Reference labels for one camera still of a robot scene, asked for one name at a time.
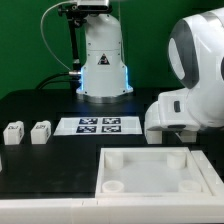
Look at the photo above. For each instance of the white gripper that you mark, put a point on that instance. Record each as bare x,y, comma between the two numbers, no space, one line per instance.
170,112

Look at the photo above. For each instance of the white square tabletop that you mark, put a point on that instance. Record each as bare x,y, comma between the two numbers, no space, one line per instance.
149,172

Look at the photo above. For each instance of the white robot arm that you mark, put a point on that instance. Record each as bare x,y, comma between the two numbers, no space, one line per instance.
196,56

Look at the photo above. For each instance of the white obstacle fence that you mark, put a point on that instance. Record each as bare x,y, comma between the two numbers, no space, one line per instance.
152,210

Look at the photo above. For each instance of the white sheet with AprilTags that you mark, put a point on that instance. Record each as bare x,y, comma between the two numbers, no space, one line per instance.
126,125

